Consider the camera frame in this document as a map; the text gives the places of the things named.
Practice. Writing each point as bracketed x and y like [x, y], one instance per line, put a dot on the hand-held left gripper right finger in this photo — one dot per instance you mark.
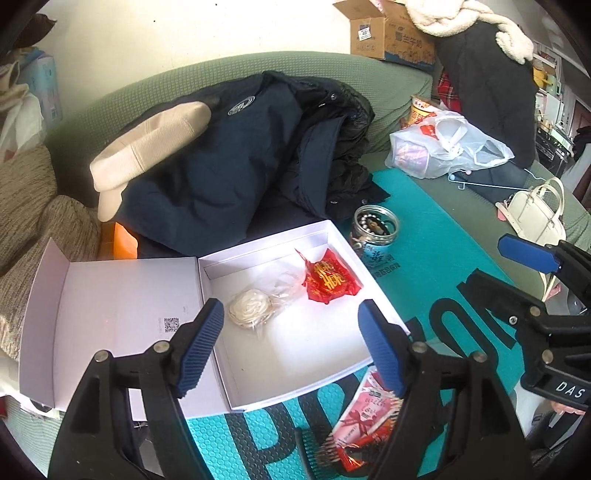
[381, 346]

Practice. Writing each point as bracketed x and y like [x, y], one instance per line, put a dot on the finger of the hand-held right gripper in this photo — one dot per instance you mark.
[528, 253]
[508, 295]

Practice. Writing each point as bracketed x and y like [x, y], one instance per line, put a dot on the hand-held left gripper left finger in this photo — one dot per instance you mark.
[203, 344]

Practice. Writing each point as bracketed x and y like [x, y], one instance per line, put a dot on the pink and red packet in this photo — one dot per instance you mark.
[369, 413]

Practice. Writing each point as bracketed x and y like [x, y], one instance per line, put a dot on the white cardboard box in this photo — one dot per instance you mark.
[286, 350]

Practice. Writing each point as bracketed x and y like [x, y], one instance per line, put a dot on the person's right hand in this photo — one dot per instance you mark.
[568, 407]

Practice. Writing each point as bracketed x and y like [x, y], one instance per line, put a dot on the white handbag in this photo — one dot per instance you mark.
[535, 214]

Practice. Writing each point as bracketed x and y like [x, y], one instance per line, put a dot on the teal foam mat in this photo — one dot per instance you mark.
[443, 258]

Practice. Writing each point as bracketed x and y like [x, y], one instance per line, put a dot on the white clothes hanger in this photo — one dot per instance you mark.
[489, 185]

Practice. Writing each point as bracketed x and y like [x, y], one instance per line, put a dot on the red foil candy wrapper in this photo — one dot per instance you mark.
[328, 279]

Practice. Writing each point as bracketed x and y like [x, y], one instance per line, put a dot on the glass jar with beads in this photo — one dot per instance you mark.
[374, 240]

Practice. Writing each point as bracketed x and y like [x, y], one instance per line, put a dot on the orange cloth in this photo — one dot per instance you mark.
[122, 242]

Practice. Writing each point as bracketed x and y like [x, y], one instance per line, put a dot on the white plastic bag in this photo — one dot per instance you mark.
[457, 138]

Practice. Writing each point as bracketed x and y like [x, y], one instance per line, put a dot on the black quilted coat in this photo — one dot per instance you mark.
[489, 87]

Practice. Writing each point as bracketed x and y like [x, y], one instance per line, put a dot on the instant noodle cup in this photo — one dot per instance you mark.
[422, 110]

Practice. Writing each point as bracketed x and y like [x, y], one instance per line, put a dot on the red plaid cloth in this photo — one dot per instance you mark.
[449, 92]

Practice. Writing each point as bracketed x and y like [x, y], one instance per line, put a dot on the navy blue jacket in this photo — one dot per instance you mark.
[217, 161]

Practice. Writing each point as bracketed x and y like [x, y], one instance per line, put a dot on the black puffer jacket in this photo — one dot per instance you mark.
[344, 161]

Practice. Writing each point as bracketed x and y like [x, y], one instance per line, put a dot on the beige knit cushion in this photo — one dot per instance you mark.
[41, 217]

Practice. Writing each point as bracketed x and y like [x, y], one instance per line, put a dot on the beige cap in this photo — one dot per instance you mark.
[147, 143]

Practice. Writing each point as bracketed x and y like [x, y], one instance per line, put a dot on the white fleece garment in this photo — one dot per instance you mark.
[443, 18]

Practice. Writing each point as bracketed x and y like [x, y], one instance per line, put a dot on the brown cardboard box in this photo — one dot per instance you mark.
[388, 34]

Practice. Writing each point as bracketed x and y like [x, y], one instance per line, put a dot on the green sofa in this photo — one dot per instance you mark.
[323, 69]

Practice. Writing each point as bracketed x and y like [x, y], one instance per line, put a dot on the light blue carton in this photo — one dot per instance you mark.
[44, 87]

